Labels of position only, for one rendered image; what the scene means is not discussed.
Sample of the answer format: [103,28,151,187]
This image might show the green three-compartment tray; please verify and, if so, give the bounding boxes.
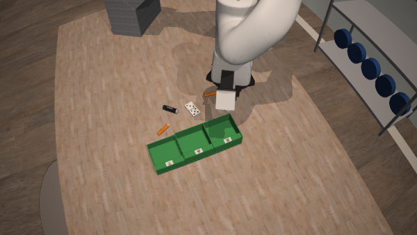
[147,113,243,175]

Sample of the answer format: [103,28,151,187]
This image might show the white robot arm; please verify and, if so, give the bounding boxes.
[215,0,303,111]

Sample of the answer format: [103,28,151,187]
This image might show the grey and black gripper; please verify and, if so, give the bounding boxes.
[206,49,255,97]

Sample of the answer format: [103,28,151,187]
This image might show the white domino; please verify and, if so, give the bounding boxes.
[185,102,201,117]

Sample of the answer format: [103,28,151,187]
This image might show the black aa battery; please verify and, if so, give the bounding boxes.
[163,105,179,114]

